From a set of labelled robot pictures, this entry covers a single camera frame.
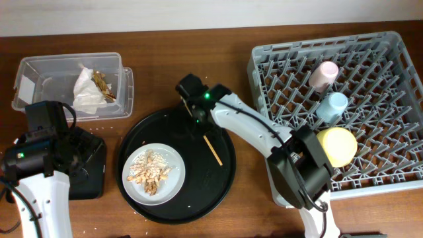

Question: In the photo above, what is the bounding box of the clear plastic bin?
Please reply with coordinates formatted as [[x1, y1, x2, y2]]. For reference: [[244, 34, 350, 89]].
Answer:
[[11, 52, 134, 122]]

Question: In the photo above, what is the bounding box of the pile of nuts and oats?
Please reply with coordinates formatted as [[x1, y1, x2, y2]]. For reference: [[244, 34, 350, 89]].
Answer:
[[126, 149, 172, 196]]

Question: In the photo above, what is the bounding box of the yellow bowl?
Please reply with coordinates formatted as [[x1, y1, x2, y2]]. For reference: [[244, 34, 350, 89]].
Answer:
[[317, 127, 358, 168]]

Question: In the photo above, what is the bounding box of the grey plate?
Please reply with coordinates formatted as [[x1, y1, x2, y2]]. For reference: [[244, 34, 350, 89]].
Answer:
[[120, 143, 186, 206]]

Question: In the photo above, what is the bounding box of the round black tray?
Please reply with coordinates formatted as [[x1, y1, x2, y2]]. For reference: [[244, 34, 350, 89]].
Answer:
[[116, 106, 236, 224]]

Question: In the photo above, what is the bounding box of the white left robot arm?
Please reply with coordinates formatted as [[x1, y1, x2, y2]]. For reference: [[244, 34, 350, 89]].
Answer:
[[1, 128, 77, 237]]

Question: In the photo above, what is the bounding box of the white tissue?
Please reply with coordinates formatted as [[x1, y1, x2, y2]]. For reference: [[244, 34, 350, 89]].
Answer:
[[73, 67, 107, 114]]

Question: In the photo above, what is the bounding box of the blue cup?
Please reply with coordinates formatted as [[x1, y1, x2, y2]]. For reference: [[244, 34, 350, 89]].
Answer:
[[316, 92, 348, 123]]

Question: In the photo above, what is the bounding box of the gold coffee sachet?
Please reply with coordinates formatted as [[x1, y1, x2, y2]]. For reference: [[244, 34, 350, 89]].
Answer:
[[93, 71, 116, 101]]

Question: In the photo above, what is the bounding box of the grey dishwasher rack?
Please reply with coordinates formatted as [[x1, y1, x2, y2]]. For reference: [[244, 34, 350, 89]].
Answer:
[[247, 31, 422, 200]]

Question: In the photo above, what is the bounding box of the black rectangular tray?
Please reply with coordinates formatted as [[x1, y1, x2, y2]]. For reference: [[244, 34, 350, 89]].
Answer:
[[69, 127, 106, 200]]

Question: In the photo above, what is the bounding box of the pink cup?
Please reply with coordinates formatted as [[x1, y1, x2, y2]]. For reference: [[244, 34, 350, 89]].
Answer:
[[309, 61, 339, 93]]

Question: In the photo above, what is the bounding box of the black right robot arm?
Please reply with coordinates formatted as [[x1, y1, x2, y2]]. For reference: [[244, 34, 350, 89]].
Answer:
[[177, 84, 340, 237]]

